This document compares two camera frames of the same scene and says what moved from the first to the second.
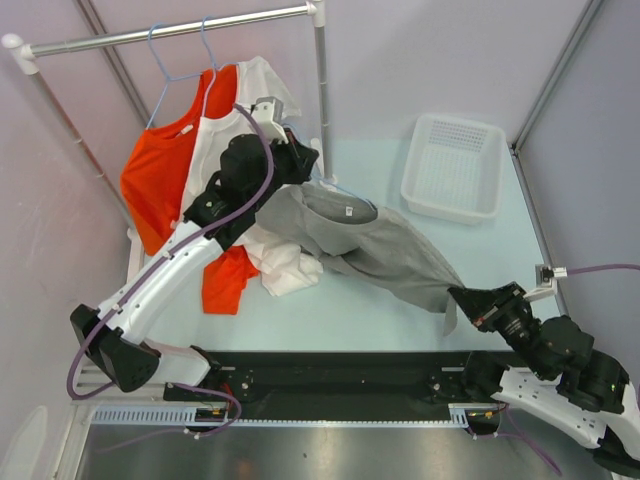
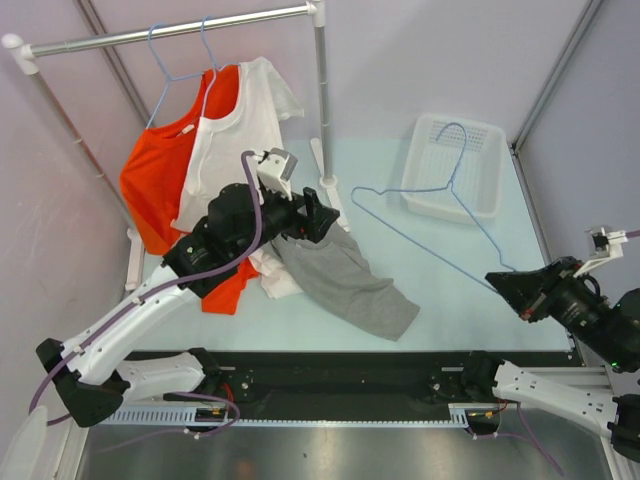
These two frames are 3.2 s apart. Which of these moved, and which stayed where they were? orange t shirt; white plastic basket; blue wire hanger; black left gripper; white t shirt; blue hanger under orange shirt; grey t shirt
Moved: blue wire hanger; grey t shirt; black left gripper
Stayed: white t shirt; blue hanger under orange shirt; white plastic basket; orange t shirt
